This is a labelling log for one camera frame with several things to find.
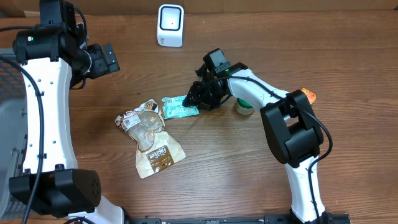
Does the light green snack bag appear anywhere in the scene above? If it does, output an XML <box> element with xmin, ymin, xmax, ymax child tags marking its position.
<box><xmin>162</xmin><ymin>96</ymin><xmax>199</xmax><ymax>119</ymax></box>

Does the green lid jar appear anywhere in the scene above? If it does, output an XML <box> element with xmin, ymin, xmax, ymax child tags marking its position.
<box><xmin>235</xmin><ymin>98</ymin><xmax>254</xmax><ymax>115</ymax></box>

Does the brown pancake snack bag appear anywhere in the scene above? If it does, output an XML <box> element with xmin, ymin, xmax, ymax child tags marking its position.
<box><xmin>114</xmin><ymin>99</ymin><xmax>186</xmax><ymax>179</ymax></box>

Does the orange snack packet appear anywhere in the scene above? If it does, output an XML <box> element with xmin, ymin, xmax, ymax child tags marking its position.
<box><xmin>301</xmin><ymin>88</ymin><xmax>317</xmax><ymax>105</ymax></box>

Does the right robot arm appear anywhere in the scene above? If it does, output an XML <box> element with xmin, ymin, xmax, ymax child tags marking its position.
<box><xmin>183</xmin><ymin>49</ymin><xmax>331</xmax><ymax>223</ymax></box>

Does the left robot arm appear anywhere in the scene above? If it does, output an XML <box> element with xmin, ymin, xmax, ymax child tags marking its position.
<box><xmin>9</xmin><ymin>0</ymin><xmax>129</xmax><ymax>223</ymax></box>

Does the white barcode scanner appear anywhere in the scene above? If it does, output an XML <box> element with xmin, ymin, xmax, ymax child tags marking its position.
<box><xmin>157</xmin><ymin>4</ymin><xmax>185</xmax><ymax>48</ymax></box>

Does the grey plastic mesh basket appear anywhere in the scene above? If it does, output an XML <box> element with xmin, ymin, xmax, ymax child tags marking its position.
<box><xmin>1</xmin><ymin>62</ymin><xmax>27</xmax><ymax>220</ymax></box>

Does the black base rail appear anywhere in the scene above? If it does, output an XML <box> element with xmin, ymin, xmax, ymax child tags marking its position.
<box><xmin>129</xmin><ymin>213</ymin><xmax>351</xmax><ymax>224</ymax></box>

